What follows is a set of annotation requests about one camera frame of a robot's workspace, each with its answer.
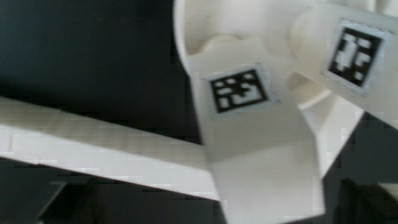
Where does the white U-shaped fence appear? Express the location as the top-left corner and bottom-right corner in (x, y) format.
(0, 96), (364, 200)

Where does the white stool leg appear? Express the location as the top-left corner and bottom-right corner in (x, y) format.
(188, 37), (324, 224)
(289, 3), (398, 130)

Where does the white round stool seat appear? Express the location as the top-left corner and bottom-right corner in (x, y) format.
(172, 0), (369, 111)

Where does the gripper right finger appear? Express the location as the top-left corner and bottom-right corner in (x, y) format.
(333, 179), (398, 224)

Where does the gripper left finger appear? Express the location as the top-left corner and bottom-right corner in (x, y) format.
(0, 179), (102, 224)

